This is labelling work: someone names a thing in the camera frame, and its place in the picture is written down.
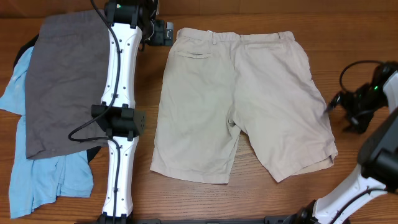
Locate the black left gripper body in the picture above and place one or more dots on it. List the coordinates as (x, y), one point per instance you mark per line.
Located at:
(158, 37)

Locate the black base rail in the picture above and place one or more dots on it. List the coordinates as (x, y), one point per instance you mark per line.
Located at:
(211, 221)

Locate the grey shorts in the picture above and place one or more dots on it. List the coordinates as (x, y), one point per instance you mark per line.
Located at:
(66, 76)

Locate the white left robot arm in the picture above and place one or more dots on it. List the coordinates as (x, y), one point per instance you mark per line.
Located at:
(132, 25)

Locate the beige khaki shorts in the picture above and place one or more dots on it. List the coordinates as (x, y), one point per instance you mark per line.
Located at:
(219, 85)

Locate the light blue shirt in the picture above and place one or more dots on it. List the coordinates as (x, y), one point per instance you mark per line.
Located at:
(38, 182)

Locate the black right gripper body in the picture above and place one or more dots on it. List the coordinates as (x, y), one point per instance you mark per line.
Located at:
(360, 109)

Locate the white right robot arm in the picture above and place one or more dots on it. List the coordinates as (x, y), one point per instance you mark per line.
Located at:
(376, 171)

